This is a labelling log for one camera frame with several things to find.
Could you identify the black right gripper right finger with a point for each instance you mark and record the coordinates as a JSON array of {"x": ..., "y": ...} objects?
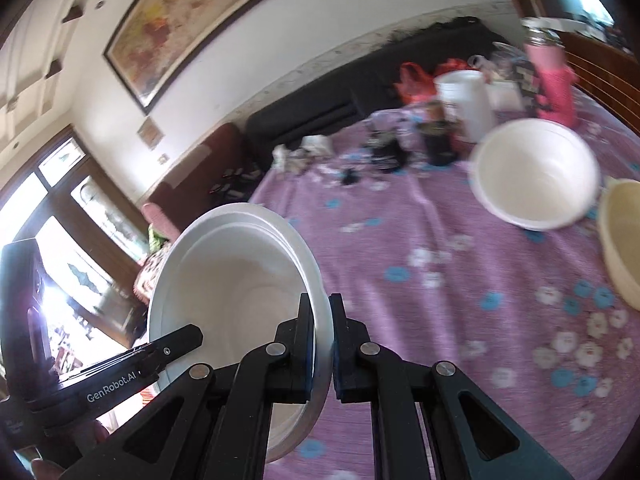
[{"x": 430, "y": 422}]

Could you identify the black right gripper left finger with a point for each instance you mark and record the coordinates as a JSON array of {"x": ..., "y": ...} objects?
[{"x": 212, "y": 423}]

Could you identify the large white foam bowl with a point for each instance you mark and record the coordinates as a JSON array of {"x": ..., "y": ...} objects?
[{"x": 237, "y": 272}]

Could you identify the beige plastic bowl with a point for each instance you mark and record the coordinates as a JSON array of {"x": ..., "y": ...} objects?
[{"x": 619, "y": 231}]

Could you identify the left hand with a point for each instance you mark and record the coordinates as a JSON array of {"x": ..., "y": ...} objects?
[{"x": 59, "y": 452}]

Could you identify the purple floral tablecloth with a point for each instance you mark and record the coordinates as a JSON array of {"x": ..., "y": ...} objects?
[{"x": 530, "y": 317}]

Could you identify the wooden glass door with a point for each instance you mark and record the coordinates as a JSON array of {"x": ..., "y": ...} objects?
[{"x": 93, "y": 242}]

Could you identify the maroon armchair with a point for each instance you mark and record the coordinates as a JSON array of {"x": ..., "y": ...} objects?
[{"x": 218, "y": 171}]

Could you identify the white work gloves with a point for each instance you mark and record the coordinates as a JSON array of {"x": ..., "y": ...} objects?
[{"x": 298, "y": 160}]

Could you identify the black round device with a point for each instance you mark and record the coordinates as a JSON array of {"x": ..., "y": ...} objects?
[{"x": 386, "y": 153}]

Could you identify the dark jar with cork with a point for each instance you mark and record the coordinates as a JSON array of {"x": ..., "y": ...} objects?
[{"x": 438, "y": 136}]

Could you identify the white plastic jar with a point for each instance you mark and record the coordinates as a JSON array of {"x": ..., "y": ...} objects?
[{"x": 464, "y": 95}]

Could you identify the red plastic bag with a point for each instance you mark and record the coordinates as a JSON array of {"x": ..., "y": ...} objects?
[{"x": 415, "y": 85}]

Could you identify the black sofa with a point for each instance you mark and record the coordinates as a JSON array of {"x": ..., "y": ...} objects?
[{"x": 357, "y": 89}]

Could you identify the pink water bottle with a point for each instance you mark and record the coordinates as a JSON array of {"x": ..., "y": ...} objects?
[{"x": 546, "y": 52}]

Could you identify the framed horse painting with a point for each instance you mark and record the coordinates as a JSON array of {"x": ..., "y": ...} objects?
[{"x": 156, "y": 39}]

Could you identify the small wall plaque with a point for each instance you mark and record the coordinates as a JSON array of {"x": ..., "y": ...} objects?
[{"x": 150, "y": 134}]

